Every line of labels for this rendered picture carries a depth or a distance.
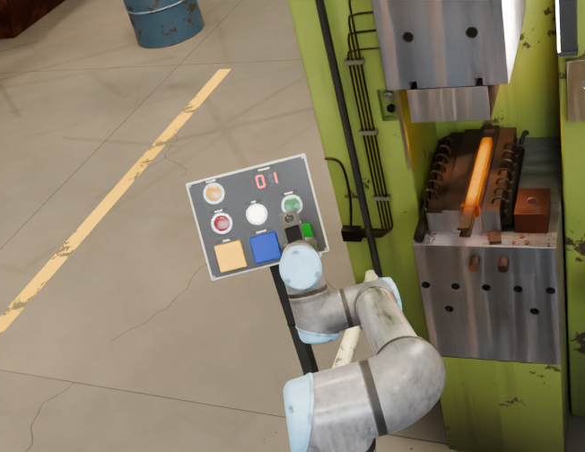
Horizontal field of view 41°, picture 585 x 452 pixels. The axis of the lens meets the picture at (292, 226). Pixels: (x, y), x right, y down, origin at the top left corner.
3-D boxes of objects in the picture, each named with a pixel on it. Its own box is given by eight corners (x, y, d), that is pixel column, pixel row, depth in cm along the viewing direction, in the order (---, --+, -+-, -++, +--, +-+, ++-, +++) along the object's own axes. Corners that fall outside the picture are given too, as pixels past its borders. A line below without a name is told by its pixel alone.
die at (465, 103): (491, 120, 195) (487, 85, 190) (411, 123, 203) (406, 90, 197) (510, 43, 225) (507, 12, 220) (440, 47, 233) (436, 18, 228)
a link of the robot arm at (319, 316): (352, 337, 173) (337, 283, 172) (301, 351, 173) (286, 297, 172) (348, 328, 183) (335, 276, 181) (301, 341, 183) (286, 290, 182)
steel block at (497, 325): (561, 365, 231) (555, 247, 206) (432, 355, 246) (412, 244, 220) (571, 244, 272) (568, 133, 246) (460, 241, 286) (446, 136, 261)
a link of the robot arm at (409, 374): (451, 352, 114) (388, 265, 181) (367, 374, 114) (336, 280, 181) (469, 426, 115) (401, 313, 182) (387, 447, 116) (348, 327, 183)
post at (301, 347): (336, 445, 285) (261, 204, 223) (325, 443, 287) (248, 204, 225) (338, 436, 288) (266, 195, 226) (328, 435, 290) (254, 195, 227)
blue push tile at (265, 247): (281, 257, 218) (275, 231, 218) (255, 263, 219) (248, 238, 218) (282, 256, 220) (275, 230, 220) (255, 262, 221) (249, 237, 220)
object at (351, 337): (347, 384, 228) (344, 371, 224) (329, 382, 230) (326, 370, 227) (382, 282, 259) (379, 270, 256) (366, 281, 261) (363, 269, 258)
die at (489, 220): (501, 232, 215) (499, 207, 211) (428, 231, 223) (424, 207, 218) (517, 148, 246) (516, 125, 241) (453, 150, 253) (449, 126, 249)
